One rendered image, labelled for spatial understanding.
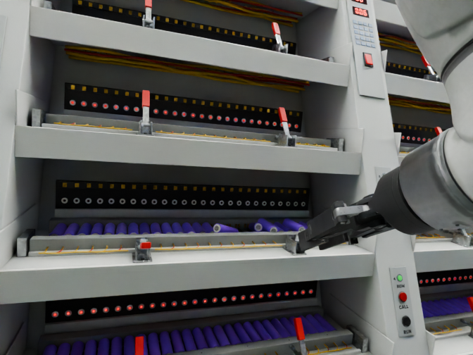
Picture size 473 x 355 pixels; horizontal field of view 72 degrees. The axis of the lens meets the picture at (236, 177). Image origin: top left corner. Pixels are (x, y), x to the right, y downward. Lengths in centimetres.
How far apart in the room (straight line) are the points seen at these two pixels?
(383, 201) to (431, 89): 60
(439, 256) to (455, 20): 58
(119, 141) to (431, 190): 42
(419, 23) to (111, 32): 47
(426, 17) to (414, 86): 59
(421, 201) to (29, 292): 48
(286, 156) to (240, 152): 9
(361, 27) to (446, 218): 59
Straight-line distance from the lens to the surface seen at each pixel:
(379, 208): 39
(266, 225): 65
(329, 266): 63
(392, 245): 72
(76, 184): 68
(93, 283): 52
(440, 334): 89
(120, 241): 56
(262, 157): 59
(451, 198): 33
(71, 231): 61
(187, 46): 64
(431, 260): 80
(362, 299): 73
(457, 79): 32
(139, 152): 54
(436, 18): 32
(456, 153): 32
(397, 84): 87
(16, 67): 60
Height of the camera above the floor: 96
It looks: 13 degrees up
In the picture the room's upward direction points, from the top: 2 degrees counter-clockwise
